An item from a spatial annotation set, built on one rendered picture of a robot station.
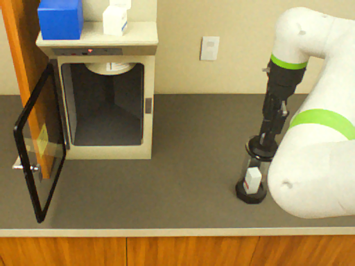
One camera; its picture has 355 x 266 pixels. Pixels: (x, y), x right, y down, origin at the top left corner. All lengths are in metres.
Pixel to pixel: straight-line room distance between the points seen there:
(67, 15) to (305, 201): 0.68
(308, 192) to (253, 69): 1.22
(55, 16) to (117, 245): 0.81
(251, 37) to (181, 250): 0.90
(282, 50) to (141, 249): 0.83
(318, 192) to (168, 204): 0.78
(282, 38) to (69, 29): 0.52
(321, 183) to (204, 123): 1.05
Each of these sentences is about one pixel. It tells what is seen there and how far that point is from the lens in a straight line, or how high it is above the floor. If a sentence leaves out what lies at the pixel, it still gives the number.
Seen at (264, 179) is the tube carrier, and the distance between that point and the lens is 1.32.
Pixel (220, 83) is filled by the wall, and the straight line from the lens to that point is 1.83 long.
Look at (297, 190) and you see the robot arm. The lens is 0.66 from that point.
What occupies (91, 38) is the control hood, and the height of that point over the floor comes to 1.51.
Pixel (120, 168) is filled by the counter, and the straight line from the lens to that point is 1.45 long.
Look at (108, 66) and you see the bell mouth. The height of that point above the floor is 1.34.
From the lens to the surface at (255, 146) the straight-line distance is 1.24.
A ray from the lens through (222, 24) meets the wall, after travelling 1.67.
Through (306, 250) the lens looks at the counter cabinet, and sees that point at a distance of 1.59.
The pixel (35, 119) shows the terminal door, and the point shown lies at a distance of 1.10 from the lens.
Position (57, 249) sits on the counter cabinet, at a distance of 1.47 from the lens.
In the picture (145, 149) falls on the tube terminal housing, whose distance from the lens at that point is 1.45.
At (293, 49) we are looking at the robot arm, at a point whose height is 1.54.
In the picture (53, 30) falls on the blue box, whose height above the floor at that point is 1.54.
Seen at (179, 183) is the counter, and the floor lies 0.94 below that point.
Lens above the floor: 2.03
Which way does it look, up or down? 39 degrees down
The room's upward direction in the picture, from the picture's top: straight up
